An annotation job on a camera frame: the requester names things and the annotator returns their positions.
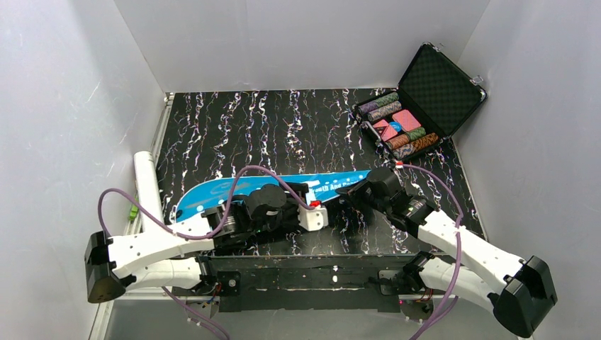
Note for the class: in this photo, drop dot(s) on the silver shuttlecock tube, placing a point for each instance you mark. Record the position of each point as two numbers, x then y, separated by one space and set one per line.
147 184

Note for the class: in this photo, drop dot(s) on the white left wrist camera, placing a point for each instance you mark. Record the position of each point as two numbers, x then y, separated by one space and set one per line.
315 218

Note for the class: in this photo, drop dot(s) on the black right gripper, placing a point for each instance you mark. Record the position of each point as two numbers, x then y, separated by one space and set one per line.
365 191

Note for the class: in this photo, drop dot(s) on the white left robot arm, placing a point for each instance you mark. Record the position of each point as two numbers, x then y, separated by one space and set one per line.
115 265

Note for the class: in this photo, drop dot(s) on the blue racket cover bag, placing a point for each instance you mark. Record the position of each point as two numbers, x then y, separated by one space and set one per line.
254 189

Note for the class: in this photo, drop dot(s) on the green clip on rail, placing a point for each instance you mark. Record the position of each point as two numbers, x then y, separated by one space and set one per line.
133 213

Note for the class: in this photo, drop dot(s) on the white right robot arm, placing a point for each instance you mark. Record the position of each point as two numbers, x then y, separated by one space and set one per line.
518 292

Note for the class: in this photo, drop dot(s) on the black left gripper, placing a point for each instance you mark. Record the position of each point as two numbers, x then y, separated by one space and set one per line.
291 206

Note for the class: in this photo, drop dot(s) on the pink playing card deck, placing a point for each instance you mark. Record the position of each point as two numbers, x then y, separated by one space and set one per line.
406 120

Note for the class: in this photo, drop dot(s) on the black poker chip case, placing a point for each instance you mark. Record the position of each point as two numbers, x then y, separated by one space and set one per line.
436 91

